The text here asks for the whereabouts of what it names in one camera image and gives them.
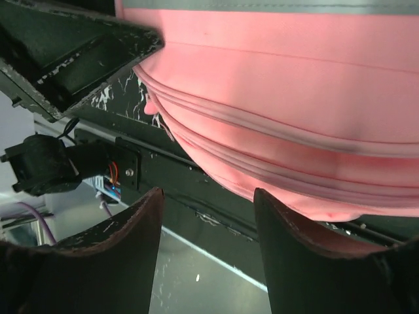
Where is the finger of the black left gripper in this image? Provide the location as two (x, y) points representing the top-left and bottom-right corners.
(1, 1), (164, 122)

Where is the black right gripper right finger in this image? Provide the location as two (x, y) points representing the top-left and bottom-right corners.
(253, 188), (418, 313)

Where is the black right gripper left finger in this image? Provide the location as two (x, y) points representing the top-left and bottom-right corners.
(1, 188), (164, 313)

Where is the pink student backpack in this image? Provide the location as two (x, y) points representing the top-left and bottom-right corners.
(115, 1), (418, 222)

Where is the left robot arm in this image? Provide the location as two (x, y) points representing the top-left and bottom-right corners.
(1, 1), (164, 196)

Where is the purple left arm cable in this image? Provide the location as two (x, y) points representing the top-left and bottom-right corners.
(12, 201), (114, 246)

